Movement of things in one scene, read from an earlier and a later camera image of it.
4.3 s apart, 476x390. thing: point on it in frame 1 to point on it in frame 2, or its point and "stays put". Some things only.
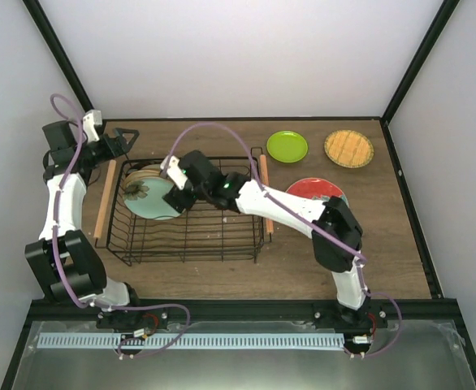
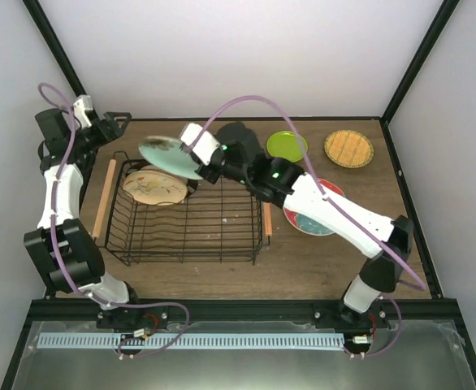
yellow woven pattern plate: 349,148 stays put
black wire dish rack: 201,234 stays put
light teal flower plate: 144,196 to 166,153
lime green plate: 287,146 stays put
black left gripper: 120,143 to 112,126
